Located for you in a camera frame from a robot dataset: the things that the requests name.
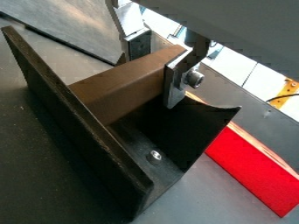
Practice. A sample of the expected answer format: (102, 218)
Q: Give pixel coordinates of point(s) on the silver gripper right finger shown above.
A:
(182, 70)

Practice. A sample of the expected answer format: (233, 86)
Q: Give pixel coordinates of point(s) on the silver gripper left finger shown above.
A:
(134, 34)

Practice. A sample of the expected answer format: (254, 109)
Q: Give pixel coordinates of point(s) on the brown hexagonal prism peg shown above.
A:
(115, 92)

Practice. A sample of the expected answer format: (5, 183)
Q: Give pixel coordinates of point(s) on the red shape-sorting block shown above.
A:
(257, 168)

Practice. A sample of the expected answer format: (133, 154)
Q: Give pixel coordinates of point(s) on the black curved peg holder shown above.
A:
(141, 153)

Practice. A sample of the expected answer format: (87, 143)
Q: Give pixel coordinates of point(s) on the yellow frame outside enclosure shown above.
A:
(288, 92)

